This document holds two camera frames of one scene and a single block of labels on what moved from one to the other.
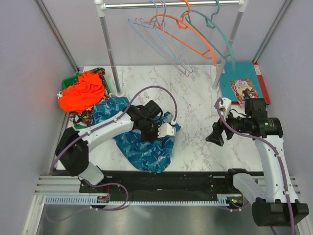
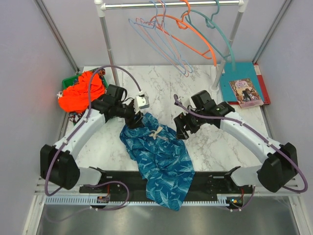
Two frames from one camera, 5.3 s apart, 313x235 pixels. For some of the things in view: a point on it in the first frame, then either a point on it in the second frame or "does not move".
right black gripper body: [239, 124] -> [194, 122]
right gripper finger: [216, 136] -> [180, 123]
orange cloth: [89, 89] does not move
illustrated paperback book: [244, 89] does not move
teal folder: [243, 70] does not move
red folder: [264, 91] does not move
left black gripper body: [149, 130] -> [129, 115]
